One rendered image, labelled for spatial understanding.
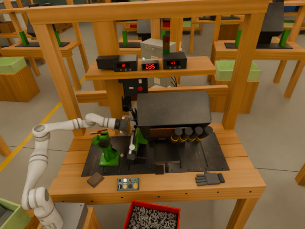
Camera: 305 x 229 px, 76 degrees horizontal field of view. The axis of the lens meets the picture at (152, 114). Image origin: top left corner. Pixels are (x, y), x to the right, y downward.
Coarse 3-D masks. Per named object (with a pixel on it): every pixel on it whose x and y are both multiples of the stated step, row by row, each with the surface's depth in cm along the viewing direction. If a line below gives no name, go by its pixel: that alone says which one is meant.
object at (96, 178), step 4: (96, 172) 144; (92, 176) 141; (96, 176) 141; (100, 176) 141; (88, 180) 138; (92, 180) 138; (96, 180) 138; (100, 180) 140; (92, 184) 136; (96, 184) 137
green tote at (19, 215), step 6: (0, 198) 127; (0, 204) 133; (6, 204) 128; (12, 204) 124; (18, 204) 123; (12, 210) 132; (18, 210) 121; (24, 210) 126; (12, 216) 118; (18, 216) 122; (24, 216) 126; (6, 222) 115; (12, 222) 119; (18, 222) 123; (24, 222) 127; (0, 228) 112; (6, 228) 115; (12, 228) 119; (18, 228) 123; (24, 228) 128
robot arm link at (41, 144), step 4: (48, 136) 125; (36, 140) 122; (40, 140) 122; (44, 140) 124; (48, 140) 125; (36, 144) 121; (40, 144) 121; (44, 144) 121; (48, 144) 123; (36, 148) 118; (40, 148) 116; (44, 148) 118; (36, 152) 110; (40, 152) 111; (44, 152) 113; (32, 156) 108
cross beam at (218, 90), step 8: (152, 88) 170; (160, 88) 169; (168, 88) 169; (176, 88) 168; (184, 88) 168; (192, 88) 167; (200, 88) 167; (208, 88) 166; (216, 88) 166; (224, 88) 166; (80, 96) 168; (88, 96) 169; (96, 96) 169; (104, 96) 169; (136, 96) 169; (216, 96) 171
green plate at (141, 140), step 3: (138, 129) 137; (138, 132) 133; (138, 135) 134; (141, 135) 136; (138, 138) 135; (141, 138) 137; (135, 141) 147; (138, 141) 139; (141, 141) 139; (144, 141) 139; (147, 141) 139
